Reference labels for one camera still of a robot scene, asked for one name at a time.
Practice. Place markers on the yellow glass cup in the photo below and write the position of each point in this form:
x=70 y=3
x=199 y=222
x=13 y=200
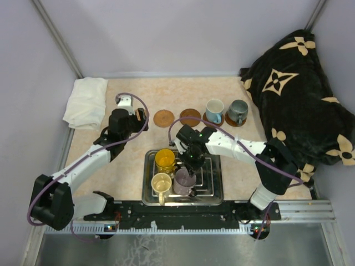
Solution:
x=165 y=161

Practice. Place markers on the stainless steel tray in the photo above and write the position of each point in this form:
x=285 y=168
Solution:
x=208 y=188

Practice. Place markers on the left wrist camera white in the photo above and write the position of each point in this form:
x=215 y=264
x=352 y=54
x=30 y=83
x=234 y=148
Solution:
x=125 y=102

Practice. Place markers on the white folded towel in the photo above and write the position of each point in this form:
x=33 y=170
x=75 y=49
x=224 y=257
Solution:
x=86 y=105

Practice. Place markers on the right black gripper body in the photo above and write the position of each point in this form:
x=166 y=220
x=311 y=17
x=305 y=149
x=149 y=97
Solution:
x=192 y=159

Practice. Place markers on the aluminium frame rail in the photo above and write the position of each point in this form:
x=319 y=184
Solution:
x=293 y=211

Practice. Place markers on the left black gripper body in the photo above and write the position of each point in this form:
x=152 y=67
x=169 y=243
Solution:
x=135 y=126

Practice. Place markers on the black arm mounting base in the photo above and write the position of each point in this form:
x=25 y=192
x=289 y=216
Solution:
x=228 y=216

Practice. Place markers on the cream ceramic mug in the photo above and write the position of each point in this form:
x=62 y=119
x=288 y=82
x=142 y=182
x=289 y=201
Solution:
x=161 y=184

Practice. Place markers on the white mug blue handle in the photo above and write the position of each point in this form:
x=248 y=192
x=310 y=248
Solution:
x=214 y=110

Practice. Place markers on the grey ceramic mug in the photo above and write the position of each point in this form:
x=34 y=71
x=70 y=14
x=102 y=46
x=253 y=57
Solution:
x=238 y=111

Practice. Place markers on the black floral blanket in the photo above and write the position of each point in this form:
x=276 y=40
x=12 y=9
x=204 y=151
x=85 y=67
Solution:
x=297 y=105

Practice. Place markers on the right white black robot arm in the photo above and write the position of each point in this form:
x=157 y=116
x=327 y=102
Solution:
x=275 y=165

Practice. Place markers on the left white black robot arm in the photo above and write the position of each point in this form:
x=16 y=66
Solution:
x=52 y=201

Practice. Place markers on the purple ceramic mug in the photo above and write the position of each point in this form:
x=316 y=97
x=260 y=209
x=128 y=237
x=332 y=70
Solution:
x=184 y=183

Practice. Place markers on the woven rattan coaster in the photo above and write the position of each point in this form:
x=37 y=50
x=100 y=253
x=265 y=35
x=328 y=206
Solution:
x=137 y=115
x=163 y=118

